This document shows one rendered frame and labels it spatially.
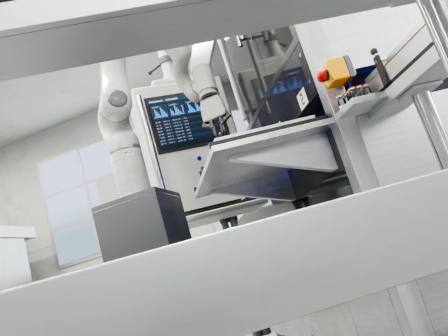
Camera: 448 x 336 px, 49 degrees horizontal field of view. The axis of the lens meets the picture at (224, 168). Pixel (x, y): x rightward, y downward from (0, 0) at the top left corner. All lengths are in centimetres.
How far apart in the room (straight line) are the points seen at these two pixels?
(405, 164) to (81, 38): 116
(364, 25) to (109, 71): 94
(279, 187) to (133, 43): 145
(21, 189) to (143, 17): 649
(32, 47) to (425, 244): 55
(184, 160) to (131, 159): 70
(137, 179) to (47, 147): 521
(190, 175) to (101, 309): 192
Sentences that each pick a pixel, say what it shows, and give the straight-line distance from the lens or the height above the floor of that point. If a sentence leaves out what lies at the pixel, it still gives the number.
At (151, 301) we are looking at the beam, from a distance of 56.
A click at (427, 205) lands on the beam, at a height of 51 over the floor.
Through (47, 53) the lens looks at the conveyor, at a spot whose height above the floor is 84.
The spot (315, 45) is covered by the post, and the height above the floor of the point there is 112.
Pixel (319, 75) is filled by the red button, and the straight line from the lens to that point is 152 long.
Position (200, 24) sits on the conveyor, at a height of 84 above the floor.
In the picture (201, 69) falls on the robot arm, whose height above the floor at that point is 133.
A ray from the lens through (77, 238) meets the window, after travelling 654.
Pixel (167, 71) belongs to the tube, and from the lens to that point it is 272.
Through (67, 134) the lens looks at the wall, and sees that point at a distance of 682.
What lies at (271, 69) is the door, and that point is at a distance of 206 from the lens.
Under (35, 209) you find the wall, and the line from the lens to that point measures 693.
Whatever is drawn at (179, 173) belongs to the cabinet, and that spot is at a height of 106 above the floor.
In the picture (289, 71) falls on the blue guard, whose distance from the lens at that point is 184.
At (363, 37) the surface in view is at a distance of 172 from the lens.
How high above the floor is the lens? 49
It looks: 12 degrees up
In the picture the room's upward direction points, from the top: 17 degrees counter-clockwise
